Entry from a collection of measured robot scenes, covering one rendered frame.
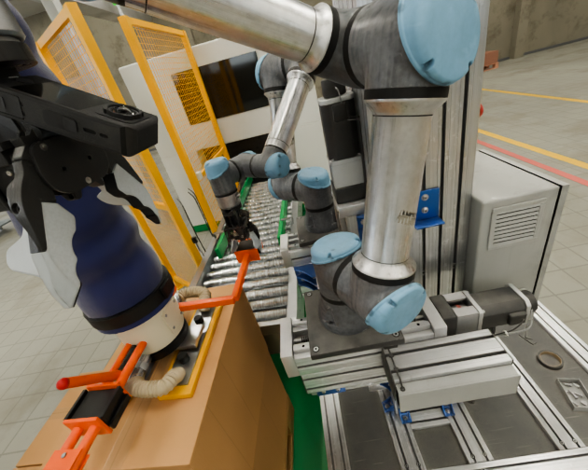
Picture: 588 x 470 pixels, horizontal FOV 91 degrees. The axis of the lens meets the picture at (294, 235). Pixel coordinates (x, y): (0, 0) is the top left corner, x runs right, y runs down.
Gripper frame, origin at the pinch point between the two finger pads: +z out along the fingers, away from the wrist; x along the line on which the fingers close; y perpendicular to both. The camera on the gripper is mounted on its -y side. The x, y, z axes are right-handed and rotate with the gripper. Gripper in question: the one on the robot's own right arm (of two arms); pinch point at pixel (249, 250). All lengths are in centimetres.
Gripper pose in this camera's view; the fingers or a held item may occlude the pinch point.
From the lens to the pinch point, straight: 108.7
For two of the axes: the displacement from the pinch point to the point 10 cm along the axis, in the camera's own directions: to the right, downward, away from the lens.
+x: 9.8, -1.7, -1.4
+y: -0.3, 5.1, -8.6
